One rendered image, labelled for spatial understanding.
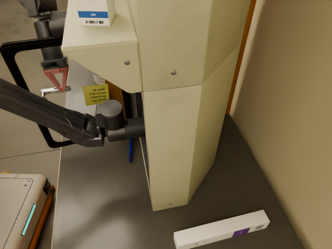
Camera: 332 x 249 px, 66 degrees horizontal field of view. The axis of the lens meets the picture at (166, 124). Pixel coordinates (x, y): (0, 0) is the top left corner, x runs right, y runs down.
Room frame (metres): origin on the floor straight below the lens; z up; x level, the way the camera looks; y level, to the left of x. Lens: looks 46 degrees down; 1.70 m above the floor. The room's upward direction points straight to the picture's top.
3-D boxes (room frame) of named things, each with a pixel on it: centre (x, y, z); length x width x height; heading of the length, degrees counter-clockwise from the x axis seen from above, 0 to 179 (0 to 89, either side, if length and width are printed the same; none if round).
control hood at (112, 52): (0.51, 0.13, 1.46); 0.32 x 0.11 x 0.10; 12
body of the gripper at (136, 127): (0.50, 0.08, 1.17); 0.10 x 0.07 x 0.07; 12
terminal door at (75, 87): (0.62, 0.27, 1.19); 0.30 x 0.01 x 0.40; 107
